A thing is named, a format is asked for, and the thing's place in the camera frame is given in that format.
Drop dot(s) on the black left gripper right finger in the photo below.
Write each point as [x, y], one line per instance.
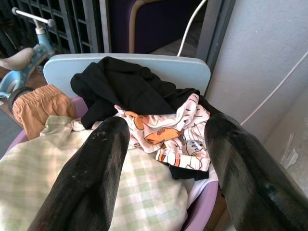
[245, 168]

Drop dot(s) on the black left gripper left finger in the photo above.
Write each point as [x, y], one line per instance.
[91, 168]

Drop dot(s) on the purple plastic laundry basin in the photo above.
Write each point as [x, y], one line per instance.
[204, 204]

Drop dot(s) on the green checked cloth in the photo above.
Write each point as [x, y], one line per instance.
[149, 192]

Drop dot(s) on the orange elastic waist shorts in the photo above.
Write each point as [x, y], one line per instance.
[41, 106]

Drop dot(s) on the white cartoon print garment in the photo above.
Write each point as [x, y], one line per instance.
[168, 137]

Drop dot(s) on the black garment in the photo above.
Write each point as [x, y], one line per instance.
[127, 89]

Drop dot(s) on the light blue chair backrest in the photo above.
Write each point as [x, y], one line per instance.
[168, 69]

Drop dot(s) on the blue children's scooter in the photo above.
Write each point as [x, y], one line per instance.
[21, 62]

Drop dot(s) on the dark metal window grille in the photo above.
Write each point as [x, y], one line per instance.
[62, 24]

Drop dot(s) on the purple chair with wooden frame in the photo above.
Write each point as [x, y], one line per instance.
[154, 24]

